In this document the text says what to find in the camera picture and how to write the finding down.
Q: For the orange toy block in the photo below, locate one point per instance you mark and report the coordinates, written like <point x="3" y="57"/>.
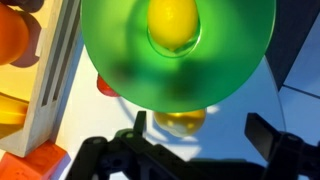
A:
<point x="30" y="163"/>

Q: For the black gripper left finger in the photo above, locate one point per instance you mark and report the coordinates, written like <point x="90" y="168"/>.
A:
<point x="140" y="122"/>

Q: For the small red toy fruit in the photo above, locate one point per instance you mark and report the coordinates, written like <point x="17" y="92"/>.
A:
<point x="106" y="87"/>

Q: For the yellow lemon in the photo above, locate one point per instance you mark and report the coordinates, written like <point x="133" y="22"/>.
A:
<point x="173" y="23"/>

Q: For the translucent green plastic bowl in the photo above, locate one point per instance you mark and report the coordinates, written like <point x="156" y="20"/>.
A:
<point x="116" y="50"/>

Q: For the orange fruit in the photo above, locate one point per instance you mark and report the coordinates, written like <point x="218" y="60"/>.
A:
<point x="11" y="33"/>

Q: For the yellow banana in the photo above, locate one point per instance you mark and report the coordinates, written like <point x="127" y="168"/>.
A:
<point x="11" y="111"/>

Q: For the yellow round fruit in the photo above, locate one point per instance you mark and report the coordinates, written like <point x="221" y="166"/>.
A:
<point x="180" y="124"/>

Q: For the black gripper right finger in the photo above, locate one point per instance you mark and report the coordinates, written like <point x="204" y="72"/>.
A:
<point x="262" y="133"/>

